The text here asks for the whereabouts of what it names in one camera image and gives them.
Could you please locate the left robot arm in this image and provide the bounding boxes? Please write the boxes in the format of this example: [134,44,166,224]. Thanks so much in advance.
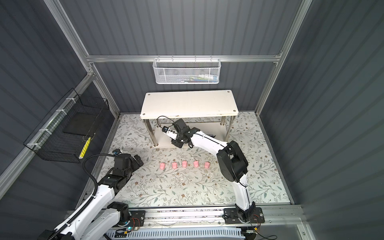
[38,150,144,240]

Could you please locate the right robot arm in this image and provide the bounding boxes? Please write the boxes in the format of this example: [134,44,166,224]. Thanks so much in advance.
[162,119,256,223]

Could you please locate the white two-tier shelf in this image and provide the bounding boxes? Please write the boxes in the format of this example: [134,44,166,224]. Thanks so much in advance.
[140,90,239,148]

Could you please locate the yellow marker pen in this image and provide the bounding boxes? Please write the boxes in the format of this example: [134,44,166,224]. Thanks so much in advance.
[78,137,92,160]

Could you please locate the markers in white basket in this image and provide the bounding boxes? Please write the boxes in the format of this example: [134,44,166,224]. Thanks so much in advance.
[179,74,219,84]

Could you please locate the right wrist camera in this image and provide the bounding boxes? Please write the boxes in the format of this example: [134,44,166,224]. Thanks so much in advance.
[162,126,178,140]

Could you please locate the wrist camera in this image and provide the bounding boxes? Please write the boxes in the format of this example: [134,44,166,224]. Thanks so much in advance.
[162,126,178,140]
[113,149,122,156]

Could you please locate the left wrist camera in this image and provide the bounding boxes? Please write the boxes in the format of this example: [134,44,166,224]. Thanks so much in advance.
[113,149,122,156]

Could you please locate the white wire basket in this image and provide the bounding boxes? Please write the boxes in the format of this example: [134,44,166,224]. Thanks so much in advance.
[153,60,222,85]

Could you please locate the black wire basket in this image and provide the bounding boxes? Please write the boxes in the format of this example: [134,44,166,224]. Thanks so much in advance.
[24,91,110,163]

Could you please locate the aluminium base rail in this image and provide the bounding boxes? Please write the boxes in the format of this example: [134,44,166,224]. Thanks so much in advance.
[130,205,307,229]

